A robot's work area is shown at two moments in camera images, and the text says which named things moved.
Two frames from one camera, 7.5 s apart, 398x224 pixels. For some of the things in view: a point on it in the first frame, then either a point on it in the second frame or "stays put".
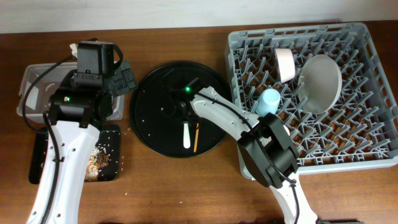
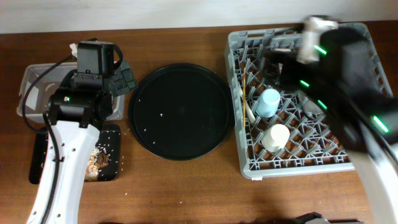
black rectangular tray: (108, 140) stays put
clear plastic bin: (37, 98) stays put
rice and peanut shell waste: (99, 160) stays put
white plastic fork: (186, 136) → (250, 114)
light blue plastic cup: (268, 102) stays put
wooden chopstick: (196, 138) → (244, 93)
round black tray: (153, 116) stays put
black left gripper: (124, 79) stays put
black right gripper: (181, 117) → (281, 58)
